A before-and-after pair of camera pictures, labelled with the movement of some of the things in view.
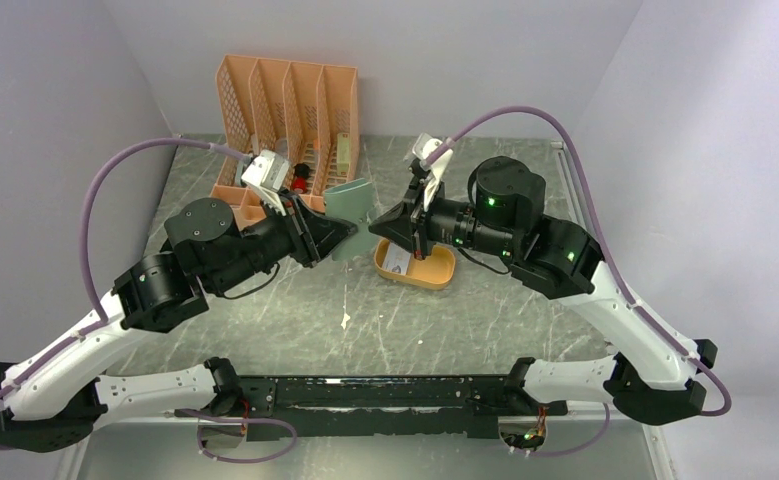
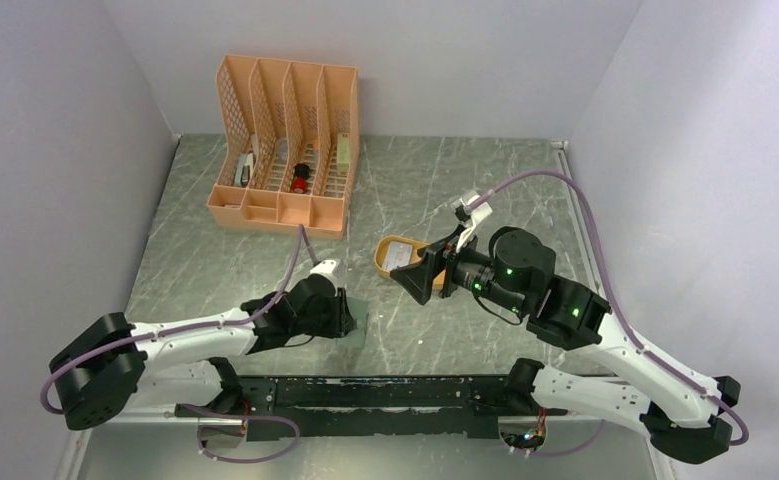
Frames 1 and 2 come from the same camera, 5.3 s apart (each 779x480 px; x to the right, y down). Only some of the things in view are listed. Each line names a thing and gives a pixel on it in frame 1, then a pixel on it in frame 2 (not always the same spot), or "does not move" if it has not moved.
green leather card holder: [353, 203] -> [358, 308]
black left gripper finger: [316, 233] -> [345, 322]
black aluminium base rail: [312, 407] does not move
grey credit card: [396, 259] does not move
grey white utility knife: [238, 178] does not move
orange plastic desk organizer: [306, 115] does not move
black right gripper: [400, 227] -> [418, 277]
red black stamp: [300, 181] does not move
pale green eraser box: [343, 154] does not move
